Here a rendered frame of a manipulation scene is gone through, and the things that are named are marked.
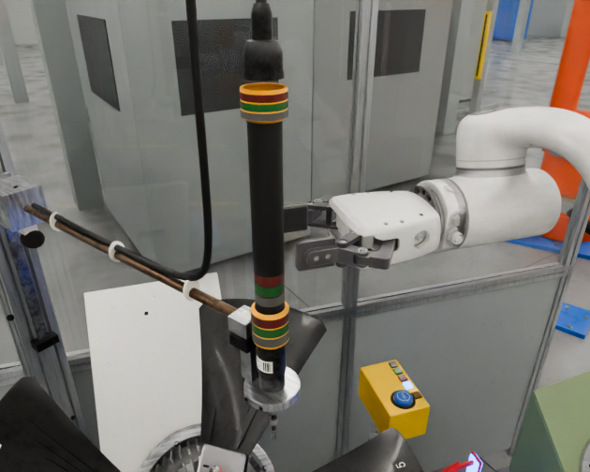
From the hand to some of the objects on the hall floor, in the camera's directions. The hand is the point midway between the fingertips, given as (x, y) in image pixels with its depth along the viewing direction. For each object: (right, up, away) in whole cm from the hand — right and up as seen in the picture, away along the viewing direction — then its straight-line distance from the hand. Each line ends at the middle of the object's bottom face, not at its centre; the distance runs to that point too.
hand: (295, 236), depth 51 cm
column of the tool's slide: (-60, -128, +114) cm, 181 cm away
